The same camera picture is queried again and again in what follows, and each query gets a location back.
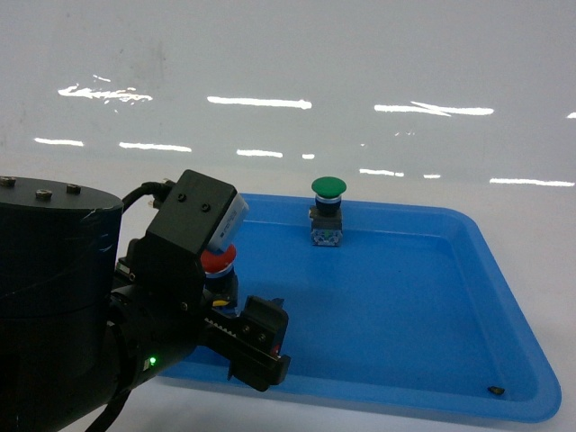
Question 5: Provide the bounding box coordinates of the small black debris piece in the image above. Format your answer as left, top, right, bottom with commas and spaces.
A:
487, 385, 506, 397

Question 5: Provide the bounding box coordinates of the green mushroom push button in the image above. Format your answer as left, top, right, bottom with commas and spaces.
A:
309, 176, 347, 247

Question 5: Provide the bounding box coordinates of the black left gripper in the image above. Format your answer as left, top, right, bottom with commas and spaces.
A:
105, 238, 290, 392

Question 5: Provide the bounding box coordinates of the red mushroom push button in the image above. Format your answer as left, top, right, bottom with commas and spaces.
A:
201, 244, 239, 313

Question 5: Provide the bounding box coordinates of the blue plastic tray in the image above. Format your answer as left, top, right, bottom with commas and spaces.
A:
155, 192, 563, 424

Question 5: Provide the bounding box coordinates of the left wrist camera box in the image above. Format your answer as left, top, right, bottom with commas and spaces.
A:
143, 170, 249, 256

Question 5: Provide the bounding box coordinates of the black left camera cable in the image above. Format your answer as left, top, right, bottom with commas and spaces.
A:
120, 179, 172, 212

